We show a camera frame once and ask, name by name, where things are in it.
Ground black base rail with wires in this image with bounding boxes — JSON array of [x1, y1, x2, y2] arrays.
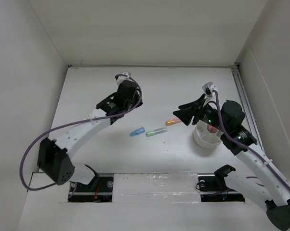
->
[[68, 173, 245, 204]]

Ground white round divided container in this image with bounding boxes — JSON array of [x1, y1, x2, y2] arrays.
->
[[193, 121, 222, 149]]

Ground blue correction tape dispenser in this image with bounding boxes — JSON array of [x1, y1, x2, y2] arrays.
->
[[130, 127, 145, 137]]

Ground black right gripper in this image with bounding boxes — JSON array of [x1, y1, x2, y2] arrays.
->
[[172, 93, 229, 132]]

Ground green capped highlighter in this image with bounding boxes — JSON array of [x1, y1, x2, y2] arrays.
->
[[145, 127, 168, 137]]

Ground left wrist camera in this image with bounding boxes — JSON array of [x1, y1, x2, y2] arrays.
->
[[115, 71, 131, 86]]

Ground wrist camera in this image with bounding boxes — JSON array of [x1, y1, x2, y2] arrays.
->
[[202, 82, 218, 97], [115, 71, 131, 86]]

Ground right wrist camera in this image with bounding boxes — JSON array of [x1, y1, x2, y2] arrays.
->
[[202, 82, 218, 97]]

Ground white foam front board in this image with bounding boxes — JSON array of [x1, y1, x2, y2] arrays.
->
[[112, 173, 201, 204]]

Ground yellow capped pink highlighter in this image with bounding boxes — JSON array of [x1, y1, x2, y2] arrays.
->
[[165, 118, 181, 126]]

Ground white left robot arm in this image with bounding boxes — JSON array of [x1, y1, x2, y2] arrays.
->
[[38, 78, 142, 191]]

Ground aluminium rail at table edge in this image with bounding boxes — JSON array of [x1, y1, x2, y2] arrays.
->
[[230, 63, 264, 151]]

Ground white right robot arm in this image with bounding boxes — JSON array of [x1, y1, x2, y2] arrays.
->
[[173, 91, 290, 231]]

